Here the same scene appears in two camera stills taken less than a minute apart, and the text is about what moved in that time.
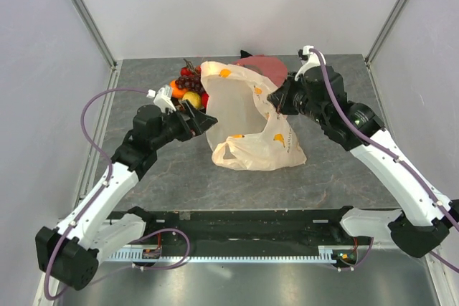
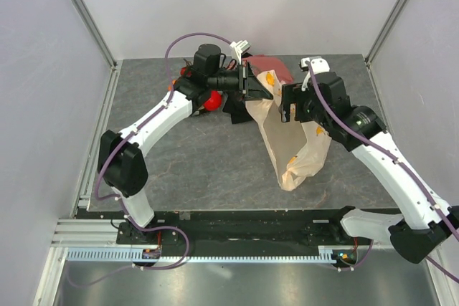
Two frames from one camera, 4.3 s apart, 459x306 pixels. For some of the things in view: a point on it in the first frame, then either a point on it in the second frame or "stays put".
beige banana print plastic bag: (244, 127) to (297, 148)
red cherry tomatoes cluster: (186, 72) stays put
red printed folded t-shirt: (274, 69) stays put
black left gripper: (199, 122) to (249, 84)
